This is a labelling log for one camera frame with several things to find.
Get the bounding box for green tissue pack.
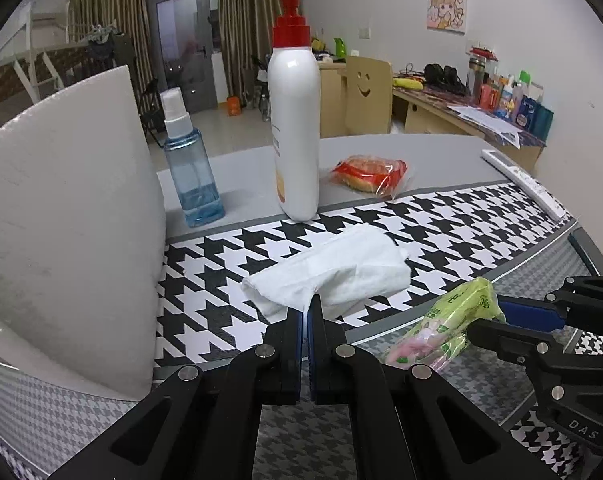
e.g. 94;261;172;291
383;278;507;372

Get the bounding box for white towel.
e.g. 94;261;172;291
242;224;411;323

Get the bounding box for white remote control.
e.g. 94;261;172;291
481;150;567;221

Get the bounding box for houndstooth table mat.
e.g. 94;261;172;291
0;181;603;479

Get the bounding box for white papers on desk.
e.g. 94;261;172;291
448;104;522;148

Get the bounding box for blue spray bottle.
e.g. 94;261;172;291
160;88;225;228

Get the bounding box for red snack packet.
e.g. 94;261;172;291
330;155;410;197

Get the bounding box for wooden desk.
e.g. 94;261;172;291
318;61;347;139
393;78;545;174

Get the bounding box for white styrofoam box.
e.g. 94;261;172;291
0;66;166;400

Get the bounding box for far wooden desk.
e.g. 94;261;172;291
318;61;347;139

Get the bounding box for wooden smiley chair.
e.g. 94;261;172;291
345;56;393;134

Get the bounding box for black folding chair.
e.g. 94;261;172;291
140;78;164;148

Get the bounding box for anime girl poster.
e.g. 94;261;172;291
426;0;467;35

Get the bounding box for orange bag on floor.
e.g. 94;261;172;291
225;96;242;117

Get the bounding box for white red pump bottle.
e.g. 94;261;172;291
268;0;321;222

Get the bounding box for metal bunk bed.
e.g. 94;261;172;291
0;2;116;106

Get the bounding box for brown curtain right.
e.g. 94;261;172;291
219;0;283;105

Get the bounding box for brown curtain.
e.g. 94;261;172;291
68;0;155;116
219;0;283;105

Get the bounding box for brown curtain left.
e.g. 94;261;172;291
68;0;155;116

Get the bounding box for glass balcony door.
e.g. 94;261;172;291
147;0;220;114

